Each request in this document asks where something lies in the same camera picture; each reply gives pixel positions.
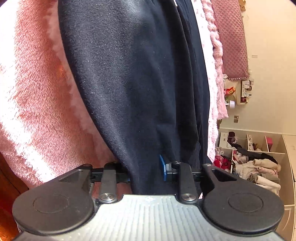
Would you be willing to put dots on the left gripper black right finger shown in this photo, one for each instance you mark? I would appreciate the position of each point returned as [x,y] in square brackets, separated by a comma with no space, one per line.
[183,177]

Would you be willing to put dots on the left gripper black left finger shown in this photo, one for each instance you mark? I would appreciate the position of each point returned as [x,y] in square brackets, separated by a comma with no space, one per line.
[108,177]

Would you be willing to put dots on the dark navy pants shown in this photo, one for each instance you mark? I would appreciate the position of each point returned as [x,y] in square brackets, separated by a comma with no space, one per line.
[140,70]

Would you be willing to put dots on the pile of clothes on shelf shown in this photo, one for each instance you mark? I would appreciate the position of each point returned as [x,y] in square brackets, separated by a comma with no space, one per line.
[248,157]

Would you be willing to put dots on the pink fluffy blanket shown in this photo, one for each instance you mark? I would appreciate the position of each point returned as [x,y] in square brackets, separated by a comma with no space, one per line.
[213,53]

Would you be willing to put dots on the salmon pink fleece blanket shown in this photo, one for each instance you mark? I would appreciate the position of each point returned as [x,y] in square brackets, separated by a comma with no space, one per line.
[45,128]

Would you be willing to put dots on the open white wardrobe shelving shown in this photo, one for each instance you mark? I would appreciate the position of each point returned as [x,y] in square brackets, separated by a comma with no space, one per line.
[283,149]

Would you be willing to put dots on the white bedside lamp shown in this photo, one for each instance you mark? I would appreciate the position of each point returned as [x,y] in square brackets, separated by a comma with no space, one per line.
[230,104]

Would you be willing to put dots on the red snack bag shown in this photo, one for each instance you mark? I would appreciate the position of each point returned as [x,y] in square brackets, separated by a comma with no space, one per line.
[229,91]

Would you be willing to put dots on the desk calendar organizer shelf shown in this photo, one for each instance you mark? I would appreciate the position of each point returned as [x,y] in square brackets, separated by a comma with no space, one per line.
[246,88]

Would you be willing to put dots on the mauve quilted headboard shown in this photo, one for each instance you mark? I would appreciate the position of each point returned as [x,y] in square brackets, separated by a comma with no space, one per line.
[229,23]

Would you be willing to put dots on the small brown teddy bear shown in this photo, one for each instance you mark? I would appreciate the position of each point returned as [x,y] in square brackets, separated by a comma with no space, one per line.
[242,5]

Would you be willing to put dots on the brass wall socket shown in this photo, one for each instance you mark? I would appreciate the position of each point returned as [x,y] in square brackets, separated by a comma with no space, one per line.
[236,119]

